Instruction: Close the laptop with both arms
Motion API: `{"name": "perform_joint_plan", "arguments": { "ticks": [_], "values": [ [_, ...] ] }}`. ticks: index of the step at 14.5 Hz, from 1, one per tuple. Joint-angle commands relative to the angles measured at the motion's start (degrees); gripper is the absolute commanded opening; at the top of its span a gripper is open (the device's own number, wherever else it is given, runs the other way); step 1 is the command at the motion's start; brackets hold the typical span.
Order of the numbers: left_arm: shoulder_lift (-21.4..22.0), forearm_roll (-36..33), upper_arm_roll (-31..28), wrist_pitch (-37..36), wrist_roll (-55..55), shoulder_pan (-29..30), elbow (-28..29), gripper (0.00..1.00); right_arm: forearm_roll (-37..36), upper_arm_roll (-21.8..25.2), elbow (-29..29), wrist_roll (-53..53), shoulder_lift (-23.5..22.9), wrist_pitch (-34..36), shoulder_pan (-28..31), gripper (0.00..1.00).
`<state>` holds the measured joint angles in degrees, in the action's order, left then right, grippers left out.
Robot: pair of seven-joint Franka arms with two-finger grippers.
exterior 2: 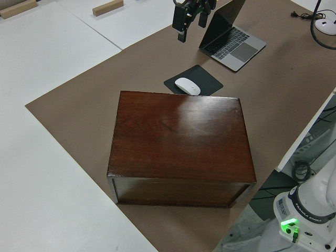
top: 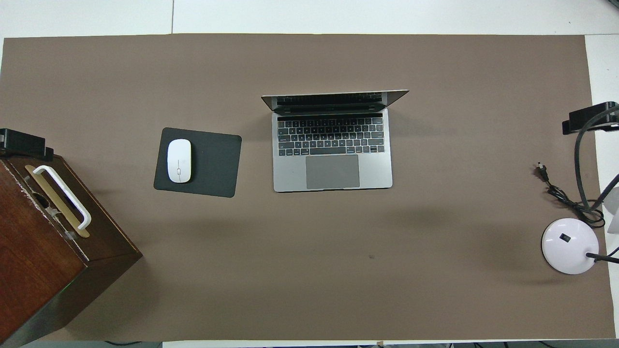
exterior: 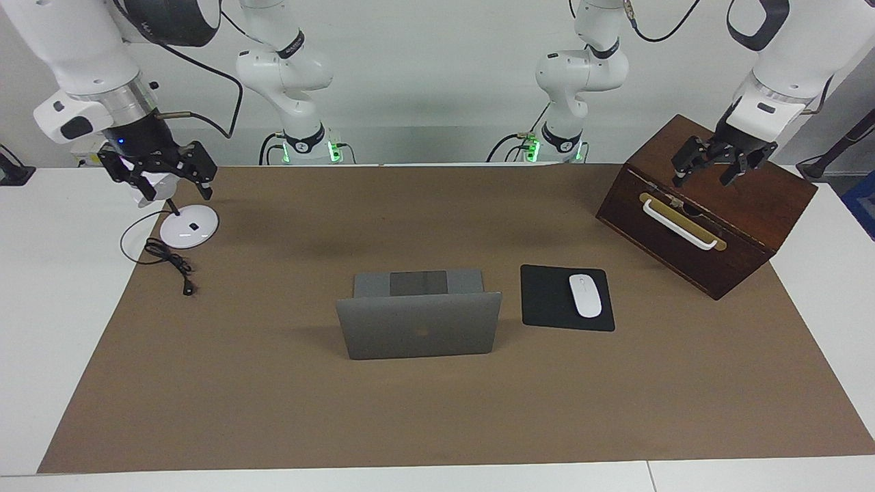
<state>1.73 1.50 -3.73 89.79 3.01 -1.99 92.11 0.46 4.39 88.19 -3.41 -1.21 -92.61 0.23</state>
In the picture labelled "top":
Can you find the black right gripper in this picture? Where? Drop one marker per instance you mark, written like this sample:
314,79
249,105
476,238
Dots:
592,116

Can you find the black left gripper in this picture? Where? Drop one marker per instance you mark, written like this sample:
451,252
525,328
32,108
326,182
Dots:
19,142

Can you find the grey aluminium laptop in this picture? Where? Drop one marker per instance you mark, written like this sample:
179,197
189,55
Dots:
333,171

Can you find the dark brown wooden box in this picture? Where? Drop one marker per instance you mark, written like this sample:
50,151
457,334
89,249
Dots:
29,251

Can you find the white desk lamp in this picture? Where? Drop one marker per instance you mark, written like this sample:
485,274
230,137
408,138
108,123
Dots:
568,246

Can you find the white computer mouse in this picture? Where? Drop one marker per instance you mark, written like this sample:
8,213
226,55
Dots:
179,159

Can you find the black mouse pad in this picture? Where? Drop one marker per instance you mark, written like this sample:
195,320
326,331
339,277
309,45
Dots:
213,164

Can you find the brown table mat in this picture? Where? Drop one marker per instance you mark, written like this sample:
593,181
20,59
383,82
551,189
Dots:
387,266

